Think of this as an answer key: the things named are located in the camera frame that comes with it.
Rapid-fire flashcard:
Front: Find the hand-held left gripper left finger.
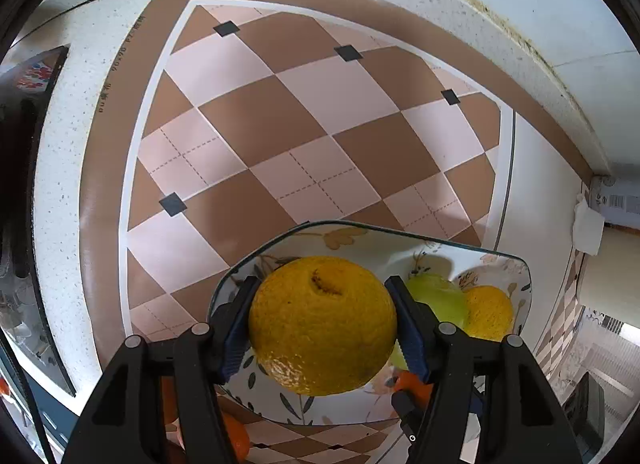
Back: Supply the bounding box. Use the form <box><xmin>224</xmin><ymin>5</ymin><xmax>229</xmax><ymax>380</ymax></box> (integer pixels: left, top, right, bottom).
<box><xmin>60</xmin><ymin>275</ymin><xmax>262</xmax><ymax>464</ymax></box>

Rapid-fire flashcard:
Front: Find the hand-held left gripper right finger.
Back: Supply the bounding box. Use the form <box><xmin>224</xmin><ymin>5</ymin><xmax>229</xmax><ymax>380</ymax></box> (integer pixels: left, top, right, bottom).
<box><xmin>384</xmin><ymin>274</ymin><xmax>584</xmax><ymax>464</ymax></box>

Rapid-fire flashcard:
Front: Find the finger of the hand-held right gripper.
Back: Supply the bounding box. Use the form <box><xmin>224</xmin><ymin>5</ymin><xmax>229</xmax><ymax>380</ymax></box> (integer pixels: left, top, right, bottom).
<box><xmin>391</xmin><ymin>390</ymin><xmax>487</xmax><ymax>464</ymax></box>

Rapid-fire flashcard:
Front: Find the large yellow orange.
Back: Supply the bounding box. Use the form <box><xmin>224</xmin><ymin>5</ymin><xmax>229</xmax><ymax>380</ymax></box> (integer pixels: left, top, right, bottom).
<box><xmin>248</xmin><ymin>256</ymin><xmax>399</xmax><ymax>397</ymax></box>

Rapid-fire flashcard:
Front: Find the floral ceramic bowl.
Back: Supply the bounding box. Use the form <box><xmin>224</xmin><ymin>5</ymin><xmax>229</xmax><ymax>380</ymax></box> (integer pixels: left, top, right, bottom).
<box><xmin>207</xmin><ymin>220</ymin><xmax>532</xmax><ymax>426</ymax></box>

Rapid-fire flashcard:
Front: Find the orange tangerine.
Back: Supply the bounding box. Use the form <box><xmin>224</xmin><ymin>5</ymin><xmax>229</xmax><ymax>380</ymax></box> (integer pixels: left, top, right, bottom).
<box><xmin>161</xmin><ymin>378</ymin><xmax>251</xmax><ymax>463</ymax></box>
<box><xmin>393</xmin><ymin>371</ymin><xmax>436</xmax><ymax>413</ymax></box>

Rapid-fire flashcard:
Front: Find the green apple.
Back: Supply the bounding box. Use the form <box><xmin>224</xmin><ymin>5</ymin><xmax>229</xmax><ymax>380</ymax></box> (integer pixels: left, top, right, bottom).
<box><xmin>389</xmin><ymin>274</ymin><xmax>471</xmax><ymax>371</ymax></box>

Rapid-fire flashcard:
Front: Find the small yellow orange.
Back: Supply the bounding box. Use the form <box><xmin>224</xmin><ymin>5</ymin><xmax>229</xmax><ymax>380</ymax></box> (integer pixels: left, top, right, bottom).
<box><xmin>462</xmin><ymin>285</ymin><xmax>516</xmax><ymax>343</ymax></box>

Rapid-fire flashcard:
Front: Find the black appliance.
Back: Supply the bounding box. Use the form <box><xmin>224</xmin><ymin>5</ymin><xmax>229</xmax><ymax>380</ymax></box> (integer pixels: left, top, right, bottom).
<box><xmin>564</xmin><ymin>373</ymin><xmax>607</xmax><ymax>462</ymax></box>

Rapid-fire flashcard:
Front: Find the white paper towel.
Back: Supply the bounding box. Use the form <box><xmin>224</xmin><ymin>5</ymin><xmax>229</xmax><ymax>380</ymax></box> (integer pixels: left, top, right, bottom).
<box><xmin>572</xmin><ymin>193</ymin><xmax>607</xmax><ymax>255</ymax></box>

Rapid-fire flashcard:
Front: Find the brown pink checkered mat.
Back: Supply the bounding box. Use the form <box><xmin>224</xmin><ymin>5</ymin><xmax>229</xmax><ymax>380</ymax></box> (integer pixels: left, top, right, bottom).
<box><xmin>79</xmin><ymin>0</ymin><xmax>597</xmax><ymax>464</ymax></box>

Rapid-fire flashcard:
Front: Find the white box with barcode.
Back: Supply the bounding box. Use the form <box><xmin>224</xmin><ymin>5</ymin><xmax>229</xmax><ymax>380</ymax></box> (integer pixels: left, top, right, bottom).
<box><xmin>590</xmin><ymin>176</ymin><xmax>640</xmax><ymax>231</ymax></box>

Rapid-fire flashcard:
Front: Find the colourful printed packet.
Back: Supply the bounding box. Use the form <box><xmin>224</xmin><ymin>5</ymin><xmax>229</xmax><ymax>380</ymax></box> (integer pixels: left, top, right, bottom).
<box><xmin>14</xmin><ymin>46</ymin><xmax>69</xmax><ymax>93</ymax></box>

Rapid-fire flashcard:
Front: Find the black cable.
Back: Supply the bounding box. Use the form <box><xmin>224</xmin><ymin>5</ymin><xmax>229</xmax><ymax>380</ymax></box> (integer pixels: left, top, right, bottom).
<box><xmin>0</xmin><ymin>339</ymin><xmax>55</xmax><ymax>464</ymax></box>

